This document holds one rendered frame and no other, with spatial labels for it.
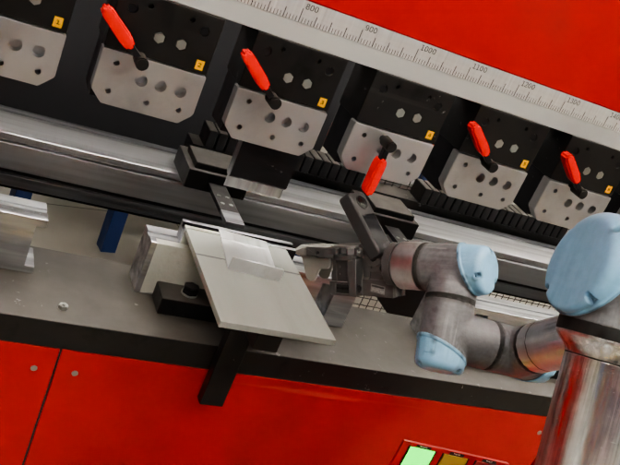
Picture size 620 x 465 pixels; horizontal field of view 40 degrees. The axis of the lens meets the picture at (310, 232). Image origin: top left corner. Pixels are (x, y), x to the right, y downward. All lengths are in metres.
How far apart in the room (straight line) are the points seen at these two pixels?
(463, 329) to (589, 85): 0.51
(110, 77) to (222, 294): 0.34
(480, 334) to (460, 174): 0.32
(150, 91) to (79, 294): 0.34
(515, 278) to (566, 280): 1.10
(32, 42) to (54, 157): 0.40
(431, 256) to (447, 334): 0.12
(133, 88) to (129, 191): 0.41
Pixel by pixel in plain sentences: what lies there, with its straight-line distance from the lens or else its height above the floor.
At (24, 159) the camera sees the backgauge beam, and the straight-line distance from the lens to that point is 1.57.
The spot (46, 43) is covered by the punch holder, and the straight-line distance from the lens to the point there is 1.21.
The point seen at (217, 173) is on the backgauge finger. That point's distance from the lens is 1.58.
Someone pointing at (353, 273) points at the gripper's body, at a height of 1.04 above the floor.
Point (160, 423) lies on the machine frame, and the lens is 1.43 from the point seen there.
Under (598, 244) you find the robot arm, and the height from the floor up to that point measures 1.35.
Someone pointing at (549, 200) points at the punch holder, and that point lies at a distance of 1.59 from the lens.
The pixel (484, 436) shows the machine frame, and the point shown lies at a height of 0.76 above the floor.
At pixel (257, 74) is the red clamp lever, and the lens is 1.23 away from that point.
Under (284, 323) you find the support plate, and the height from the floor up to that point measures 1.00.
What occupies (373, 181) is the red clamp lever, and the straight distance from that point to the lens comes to 1.36.
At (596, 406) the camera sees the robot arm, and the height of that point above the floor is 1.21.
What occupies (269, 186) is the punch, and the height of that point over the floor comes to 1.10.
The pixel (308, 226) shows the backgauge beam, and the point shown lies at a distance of 1.73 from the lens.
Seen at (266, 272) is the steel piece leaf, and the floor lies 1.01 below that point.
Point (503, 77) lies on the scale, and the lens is 1.44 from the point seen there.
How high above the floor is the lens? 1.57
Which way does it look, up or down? 21 degrees down
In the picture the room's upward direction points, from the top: 24 degrees clockwise
